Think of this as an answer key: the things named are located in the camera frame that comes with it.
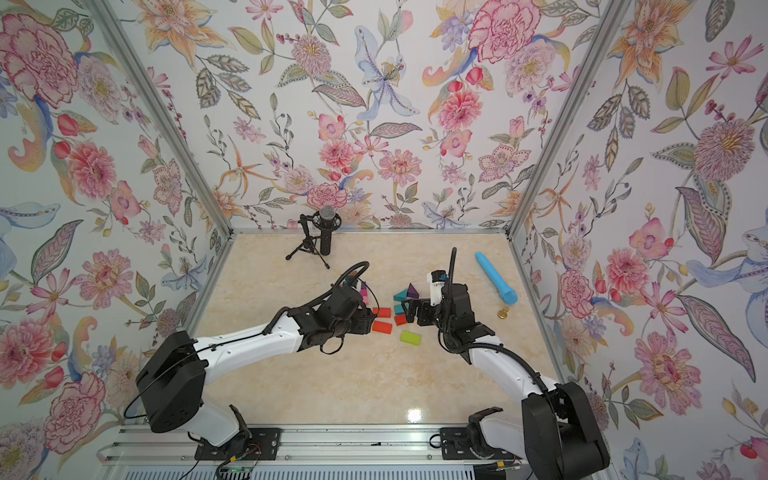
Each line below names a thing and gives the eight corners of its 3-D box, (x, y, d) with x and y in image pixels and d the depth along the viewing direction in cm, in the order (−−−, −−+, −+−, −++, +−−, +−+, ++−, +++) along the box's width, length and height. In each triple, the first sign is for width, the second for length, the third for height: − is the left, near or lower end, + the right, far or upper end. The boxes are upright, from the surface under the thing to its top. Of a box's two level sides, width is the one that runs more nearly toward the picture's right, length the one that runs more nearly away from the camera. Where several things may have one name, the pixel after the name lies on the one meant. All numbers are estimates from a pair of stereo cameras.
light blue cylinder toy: (507, 306, 101) (509, 301, 99) (474, 257, 115) (476, 252, 113) (518, 303, 102) (521, 298, 100) (484, 255, 116) (487, 249, 114)
